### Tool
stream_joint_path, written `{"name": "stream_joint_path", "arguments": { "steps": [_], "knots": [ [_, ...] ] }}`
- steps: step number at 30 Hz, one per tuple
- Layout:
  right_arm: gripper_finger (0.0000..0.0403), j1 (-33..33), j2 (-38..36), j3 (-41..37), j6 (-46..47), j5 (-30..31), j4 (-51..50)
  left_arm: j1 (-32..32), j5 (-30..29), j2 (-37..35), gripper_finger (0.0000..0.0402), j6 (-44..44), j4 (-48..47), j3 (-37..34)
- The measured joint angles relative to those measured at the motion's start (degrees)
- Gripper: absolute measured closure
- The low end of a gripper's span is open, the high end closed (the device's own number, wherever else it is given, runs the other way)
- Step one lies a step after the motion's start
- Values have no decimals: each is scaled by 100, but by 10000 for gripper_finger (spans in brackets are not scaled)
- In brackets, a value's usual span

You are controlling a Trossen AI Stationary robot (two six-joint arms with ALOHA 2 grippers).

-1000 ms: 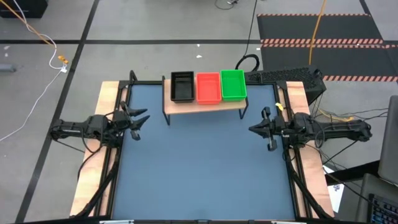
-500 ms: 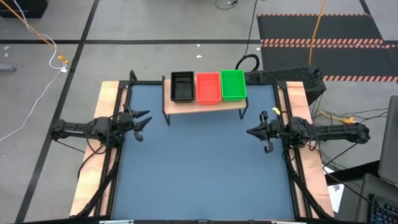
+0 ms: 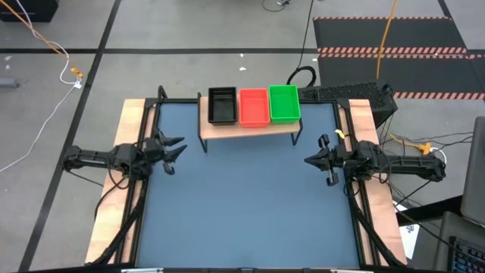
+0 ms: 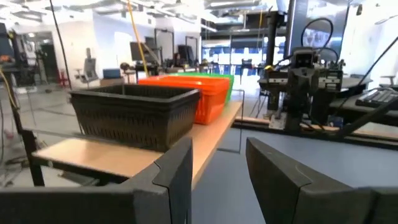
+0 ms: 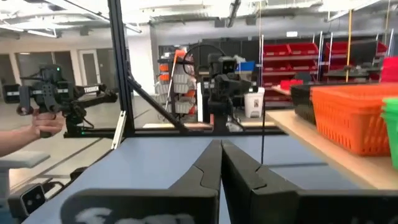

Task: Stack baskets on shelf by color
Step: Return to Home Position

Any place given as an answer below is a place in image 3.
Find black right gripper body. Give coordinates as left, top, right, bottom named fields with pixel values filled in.
left=317, top=133, right=358, bottom=188

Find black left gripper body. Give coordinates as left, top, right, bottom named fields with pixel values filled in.
left=142, top=128, right=177, bottom=177

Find black plastic slotted basket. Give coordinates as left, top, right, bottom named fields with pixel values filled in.
left=207, top=86, right=239, bottom=127

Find green plastic slotted basket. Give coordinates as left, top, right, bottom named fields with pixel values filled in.
left=267, top=83, right=303, bottom=125

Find orange plastic slotted basket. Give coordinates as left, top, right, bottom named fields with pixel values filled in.
left=238, top=87, right=271, bottom=129

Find wooden shelf with black legs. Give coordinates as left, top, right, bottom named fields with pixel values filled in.
left=196, top=91, right=305, bottom=155

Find wooden table side board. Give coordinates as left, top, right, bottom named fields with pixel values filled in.
left=84, top=98, right=154, bottom=265
left=338, top=99, right=408, bottom=267

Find black perforated computer case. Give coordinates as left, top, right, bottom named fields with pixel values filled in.
left=296, top=79, right=400, bottom=130

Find yellow power plug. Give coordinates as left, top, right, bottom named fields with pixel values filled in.
left=414, top=140, right=434, bottom=158

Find white paper sheet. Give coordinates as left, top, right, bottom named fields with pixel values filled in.
left=393, top=199, right=421, bottom=261

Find grey desk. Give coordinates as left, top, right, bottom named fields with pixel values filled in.
left=432, top=210, right=485, bottom=273

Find grey monitor back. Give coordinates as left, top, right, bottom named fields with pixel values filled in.
left=459, top=115, right=485, bottom=229

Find black mat with striped edges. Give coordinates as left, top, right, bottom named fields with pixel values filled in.
left=312, top=15, right=485, bottom=102

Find black keyboard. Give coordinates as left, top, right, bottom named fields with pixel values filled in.
left=448, top=235, right=485, bottom=273

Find black box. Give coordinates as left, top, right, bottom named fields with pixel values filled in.
left=0, top=0, right=60, bottom=23

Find short white cable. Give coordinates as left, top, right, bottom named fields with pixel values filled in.
left=431, top=146, right=449, bottom=170

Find white cable with plug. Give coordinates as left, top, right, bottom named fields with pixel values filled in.
left=0, top=0, right=84, bottom=174

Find orange cable with orange plug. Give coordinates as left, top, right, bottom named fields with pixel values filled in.
left=0, top=0, right=86, bottom=79

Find black floor cable with loop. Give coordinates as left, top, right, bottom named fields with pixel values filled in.
left=285, top=0, right=319, bottom=89

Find orange floor cable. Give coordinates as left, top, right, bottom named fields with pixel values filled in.
left=375, top=0, right=400, bottom=81

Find thin black coiled cable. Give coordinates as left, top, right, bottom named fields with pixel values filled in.
left=261, top=0, right=293, bottom=13

